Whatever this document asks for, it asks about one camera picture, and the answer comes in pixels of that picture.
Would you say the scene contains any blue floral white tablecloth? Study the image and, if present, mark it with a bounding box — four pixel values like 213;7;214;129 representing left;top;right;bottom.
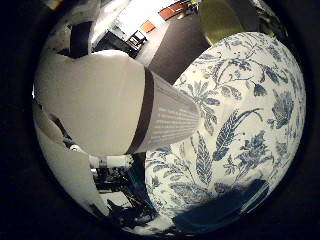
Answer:
132;31;308;237

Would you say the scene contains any orange-brown panel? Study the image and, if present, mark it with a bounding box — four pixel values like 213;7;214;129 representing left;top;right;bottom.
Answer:
139;19;157;34
158;1;189;22

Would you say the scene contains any blue striped cloth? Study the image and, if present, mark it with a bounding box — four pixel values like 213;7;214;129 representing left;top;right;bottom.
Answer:
172;177;272;235

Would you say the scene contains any yellow-green round chair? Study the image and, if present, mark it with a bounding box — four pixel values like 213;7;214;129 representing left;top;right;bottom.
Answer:
199;0;246;46

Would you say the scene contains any white spray bottle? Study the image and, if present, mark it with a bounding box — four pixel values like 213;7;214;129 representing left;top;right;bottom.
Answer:
33;49;201;157

